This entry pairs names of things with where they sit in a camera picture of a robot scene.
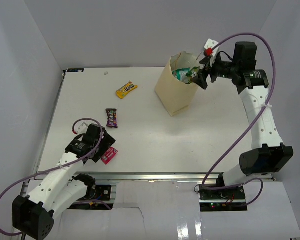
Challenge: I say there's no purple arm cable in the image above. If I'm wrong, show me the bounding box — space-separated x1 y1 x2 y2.
0 117 113 237
194 33 276 208

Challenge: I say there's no pink candy packet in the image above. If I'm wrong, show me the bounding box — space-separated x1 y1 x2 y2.
101 147 118 165

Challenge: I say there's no beige paper bag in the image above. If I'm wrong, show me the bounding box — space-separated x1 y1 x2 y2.
154 51 200 116

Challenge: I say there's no yellow M&M's packet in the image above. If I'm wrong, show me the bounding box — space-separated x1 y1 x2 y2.
115 81 138 99

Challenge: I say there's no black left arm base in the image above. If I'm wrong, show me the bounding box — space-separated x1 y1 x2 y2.
72 173 112 209

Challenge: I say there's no white paper sheet front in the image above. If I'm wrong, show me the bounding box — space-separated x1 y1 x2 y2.
48 181 300 240

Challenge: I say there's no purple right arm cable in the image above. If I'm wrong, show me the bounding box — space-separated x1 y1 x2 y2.
194 33 276 208

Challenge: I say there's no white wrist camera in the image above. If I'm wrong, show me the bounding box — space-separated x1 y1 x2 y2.
203 38 219 61
73 122 89 135

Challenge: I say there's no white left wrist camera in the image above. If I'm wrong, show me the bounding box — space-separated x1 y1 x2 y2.
73 122 89 135

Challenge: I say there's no aluminium table frame rail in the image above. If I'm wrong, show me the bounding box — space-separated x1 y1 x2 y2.
83 172 206 182

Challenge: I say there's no brown M&M's packet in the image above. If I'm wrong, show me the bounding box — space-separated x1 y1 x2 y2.
105 108 118 128

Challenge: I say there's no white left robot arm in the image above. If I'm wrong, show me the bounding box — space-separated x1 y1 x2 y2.
12 124 116 240

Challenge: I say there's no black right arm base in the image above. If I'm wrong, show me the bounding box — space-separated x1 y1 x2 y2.
194 185 248 213

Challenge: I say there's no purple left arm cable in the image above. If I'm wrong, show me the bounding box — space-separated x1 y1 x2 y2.
0 117 113 237

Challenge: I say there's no green Skittles packet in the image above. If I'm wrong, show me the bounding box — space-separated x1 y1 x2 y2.
184 66 200 85

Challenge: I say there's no teal candy bag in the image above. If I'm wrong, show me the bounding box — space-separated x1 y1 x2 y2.
172 68 190 83

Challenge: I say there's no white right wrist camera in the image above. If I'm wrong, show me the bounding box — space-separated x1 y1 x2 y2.
203 38 219 61

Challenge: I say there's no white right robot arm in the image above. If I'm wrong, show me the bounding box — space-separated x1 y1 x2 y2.
192 39 294 200

